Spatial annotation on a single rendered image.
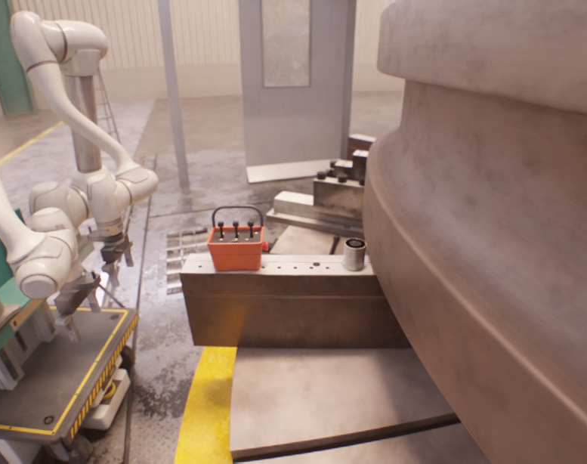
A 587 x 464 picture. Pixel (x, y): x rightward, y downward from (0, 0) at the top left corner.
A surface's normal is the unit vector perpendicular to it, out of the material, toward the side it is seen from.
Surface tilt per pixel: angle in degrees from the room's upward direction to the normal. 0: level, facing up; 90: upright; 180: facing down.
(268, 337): 90
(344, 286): 90
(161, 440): 0
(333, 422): 0
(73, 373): 0
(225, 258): 97
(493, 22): 90
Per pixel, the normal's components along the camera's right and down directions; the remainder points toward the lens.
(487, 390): -0.97, 0.11
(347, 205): -0.40, 0.43
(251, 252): 0.03, 0.56
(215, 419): 0.00, -0.89
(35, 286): 0.44, 0.54
